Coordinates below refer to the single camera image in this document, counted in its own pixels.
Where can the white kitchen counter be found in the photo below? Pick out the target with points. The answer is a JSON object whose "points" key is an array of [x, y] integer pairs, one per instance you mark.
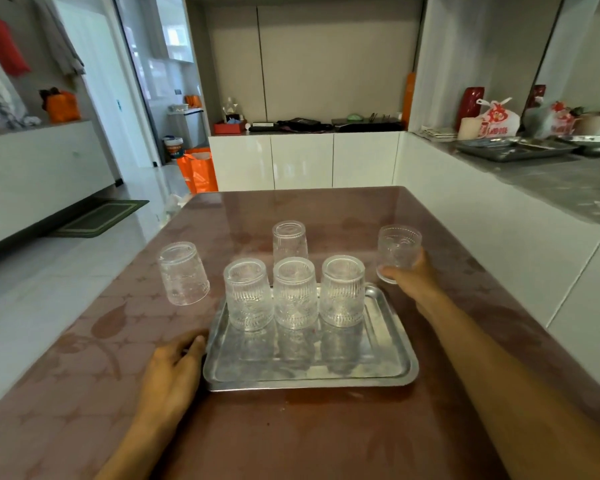
{"points": [[505, 234]]}

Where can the red vase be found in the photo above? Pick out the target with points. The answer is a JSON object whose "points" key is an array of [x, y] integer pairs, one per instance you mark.
{"points": [[470, 104]]}

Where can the clear ribbed drinking glass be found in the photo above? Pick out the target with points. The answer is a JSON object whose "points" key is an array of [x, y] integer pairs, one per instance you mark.
{"points": [[290, 239], [342, 292], [182, 274], [295, 294], [397, 247], [248, 297]]}

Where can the person's right thumb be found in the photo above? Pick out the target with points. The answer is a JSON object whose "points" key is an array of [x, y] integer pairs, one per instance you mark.
{"points": [[395, 272]]}

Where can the person's right forearm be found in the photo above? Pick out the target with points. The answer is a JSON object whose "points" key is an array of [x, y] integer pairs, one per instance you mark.
{"points": [[510, 394]]}

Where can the rectangular steel serving tray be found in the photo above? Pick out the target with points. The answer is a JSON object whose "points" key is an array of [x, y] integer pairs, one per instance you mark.
{"points": [[310, 362]]}

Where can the white plastic bucket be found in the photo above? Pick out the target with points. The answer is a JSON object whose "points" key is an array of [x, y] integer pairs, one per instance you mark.
{"points": [[173, 147]]}

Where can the black pouch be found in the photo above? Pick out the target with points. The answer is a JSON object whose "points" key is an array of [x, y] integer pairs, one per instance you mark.
{"points": [[302, 124]]}

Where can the grey hanging towel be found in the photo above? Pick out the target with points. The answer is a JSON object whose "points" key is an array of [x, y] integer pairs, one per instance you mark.
{"points": [[57, 39]]}

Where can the large steel tray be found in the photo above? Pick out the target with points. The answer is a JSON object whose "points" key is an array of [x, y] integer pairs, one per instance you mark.
{"points": [[512, 148]]}

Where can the person's left hand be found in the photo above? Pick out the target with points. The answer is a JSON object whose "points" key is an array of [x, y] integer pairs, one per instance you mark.
{"points": [[167, 379]]}

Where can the green door mat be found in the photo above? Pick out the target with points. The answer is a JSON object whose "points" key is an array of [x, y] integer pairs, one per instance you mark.
{"points": [[100, 218]]}

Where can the person's right hand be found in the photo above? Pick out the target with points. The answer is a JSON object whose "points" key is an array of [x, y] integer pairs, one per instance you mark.
{"points": [[420, 287]]}

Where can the white low sideboard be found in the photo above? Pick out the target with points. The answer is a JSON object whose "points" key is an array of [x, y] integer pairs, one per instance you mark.
{"points": [[35, 179]]}

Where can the white paper cup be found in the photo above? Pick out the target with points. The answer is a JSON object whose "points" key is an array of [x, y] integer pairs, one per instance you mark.
{"points": [[469, 129]]}

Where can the person's left forearm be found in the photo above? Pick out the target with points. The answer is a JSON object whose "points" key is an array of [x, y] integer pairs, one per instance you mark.
{"points": [[137, 454]]}

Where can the white plastic bag red print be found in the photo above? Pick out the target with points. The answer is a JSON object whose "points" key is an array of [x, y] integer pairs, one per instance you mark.
{"points": [[501, 119]]}

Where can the red box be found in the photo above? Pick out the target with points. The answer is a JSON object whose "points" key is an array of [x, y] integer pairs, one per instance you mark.
{"points": [[228, 127]]}

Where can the orange board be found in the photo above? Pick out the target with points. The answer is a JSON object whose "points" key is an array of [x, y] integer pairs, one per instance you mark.
{"points": [[408, 99]]}

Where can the red hanging cloth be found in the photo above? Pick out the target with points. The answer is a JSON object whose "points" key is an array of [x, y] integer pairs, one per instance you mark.
{"points": [[2, 42]]}

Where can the person's left thumb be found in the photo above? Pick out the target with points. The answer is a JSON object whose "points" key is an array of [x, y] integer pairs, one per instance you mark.
{"points": [[194, 347]]}

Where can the orange shopping bag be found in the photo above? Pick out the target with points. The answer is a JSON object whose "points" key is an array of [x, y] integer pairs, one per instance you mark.
{"points": [[199, 172]]}

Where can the stack of papers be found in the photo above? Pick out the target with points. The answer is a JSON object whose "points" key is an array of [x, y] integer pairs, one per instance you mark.
{"points": [[437, 133]]}

